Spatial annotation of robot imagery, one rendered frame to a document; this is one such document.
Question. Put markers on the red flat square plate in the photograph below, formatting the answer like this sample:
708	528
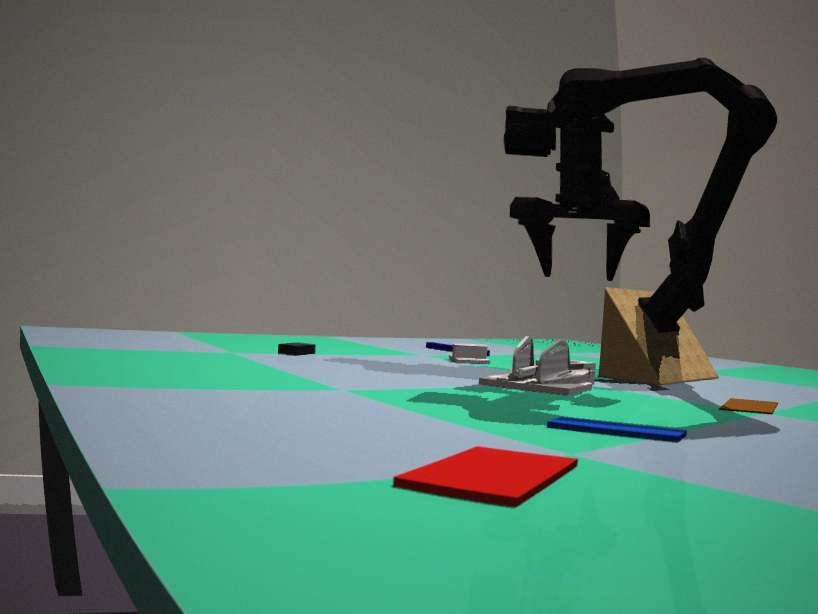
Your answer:
489	475

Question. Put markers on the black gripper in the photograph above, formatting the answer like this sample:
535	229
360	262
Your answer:
581	188

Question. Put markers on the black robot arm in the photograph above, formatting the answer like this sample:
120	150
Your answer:
587	94

